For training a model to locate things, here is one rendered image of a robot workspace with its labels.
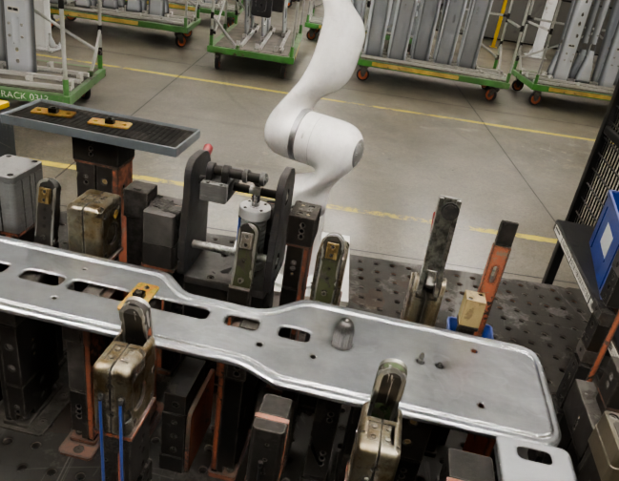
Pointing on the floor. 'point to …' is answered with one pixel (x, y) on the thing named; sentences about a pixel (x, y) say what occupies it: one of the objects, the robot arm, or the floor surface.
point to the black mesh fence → (600, 166)
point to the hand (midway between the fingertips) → (268, 8)
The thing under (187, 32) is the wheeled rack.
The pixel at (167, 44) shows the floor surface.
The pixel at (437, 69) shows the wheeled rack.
